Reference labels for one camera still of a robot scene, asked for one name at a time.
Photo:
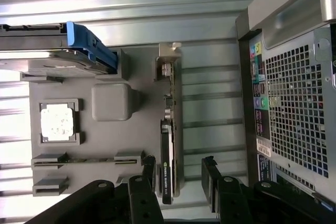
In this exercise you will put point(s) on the grey parts rack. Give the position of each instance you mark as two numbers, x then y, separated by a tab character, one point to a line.
105	134

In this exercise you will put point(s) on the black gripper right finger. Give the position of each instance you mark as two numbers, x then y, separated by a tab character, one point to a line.
231	200

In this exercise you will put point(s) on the grey PC case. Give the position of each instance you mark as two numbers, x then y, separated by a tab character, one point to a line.
288	90

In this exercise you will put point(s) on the green RAM stick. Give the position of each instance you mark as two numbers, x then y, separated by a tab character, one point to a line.
89	160

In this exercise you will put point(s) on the silver CPU chip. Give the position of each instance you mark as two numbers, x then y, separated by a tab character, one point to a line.
57	121

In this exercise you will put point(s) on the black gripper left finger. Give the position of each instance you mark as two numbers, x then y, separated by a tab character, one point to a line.
143	203

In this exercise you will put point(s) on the hard disk with blue carrier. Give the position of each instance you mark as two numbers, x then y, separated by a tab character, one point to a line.
52	58

